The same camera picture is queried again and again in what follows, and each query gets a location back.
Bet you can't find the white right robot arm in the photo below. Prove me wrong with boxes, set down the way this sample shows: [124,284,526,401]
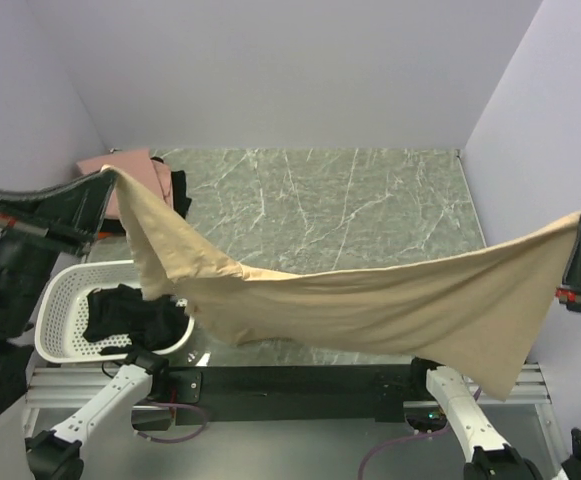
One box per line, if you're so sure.
[408,219,581,479]

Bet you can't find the white plastic laundry basket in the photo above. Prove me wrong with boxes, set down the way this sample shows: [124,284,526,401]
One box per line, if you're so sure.
[33,259,196,365]

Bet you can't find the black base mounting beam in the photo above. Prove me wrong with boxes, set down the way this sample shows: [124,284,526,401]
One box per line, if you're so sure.
[148,364,432,423]

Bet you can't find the black clothes in basket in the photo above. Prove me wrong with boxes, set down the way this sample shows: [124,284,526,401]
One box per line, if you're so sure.
[83,284,191,355]

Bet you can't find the beige t shirt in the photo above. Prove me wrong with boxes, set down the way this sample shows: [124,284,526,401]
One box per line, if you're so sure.
[115,170,581,401]

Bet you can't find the folded pink t shirt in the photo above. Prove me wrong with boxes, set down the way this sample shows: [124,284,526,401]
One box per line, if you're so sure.
[76,149,173,207]

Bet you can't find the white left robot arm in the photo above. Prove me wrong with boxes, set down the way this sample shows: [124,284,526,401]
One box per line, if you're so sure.
[0,168,170,479]

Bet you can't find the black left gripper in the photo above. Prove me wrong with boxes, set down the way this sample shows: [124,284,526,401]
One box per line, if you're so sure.
[0,162,122,332]

